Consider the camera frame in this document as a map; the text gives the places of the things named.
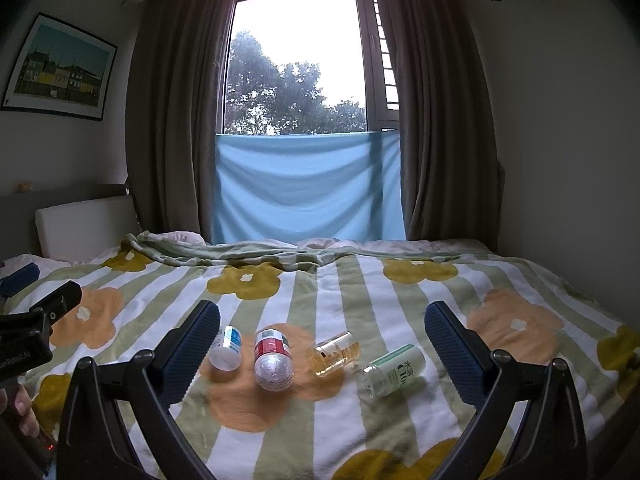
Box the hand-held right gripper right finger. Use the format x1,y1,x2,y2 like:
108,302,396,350
424,300,589,480

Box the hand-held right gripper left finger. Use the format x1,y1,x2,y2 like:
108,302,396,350
56,301,221,480

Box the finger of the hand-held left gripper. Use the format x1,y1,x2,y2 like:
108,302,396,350
0,261,41,299
29,280,84,335

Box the white cup with blue label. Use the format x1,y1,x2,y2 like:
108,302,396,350
208,324,244,372

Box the clear cup with green label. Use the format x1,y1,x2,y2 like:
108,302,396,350
353,343,427,402

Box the clear cup with red label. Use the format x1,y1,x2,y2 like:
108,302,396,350
253,328,295,391

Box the amber clear cup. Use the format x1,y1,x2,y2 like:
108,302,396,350
304,330,362,379

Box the person's left hand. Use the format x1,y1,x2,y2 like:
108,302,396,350
0,386,41,437

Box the dark grey headboard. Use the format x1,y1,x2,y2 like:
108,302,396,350
0,183,132,257

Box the white pillow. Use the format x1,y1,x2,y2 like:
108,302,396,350
34,194,142,261

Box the light blue cloth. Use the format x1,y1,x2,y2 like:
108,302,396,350
210,129,407,245

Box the framed town picture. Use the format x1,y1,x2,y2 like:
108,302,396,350
0,12,119,122

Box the grey-brown curtain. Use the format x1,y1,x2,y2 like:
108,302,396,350
124,0,239,242
376,0,507,254

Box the window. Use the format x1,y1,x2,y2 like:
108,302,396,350
221,0,402,137

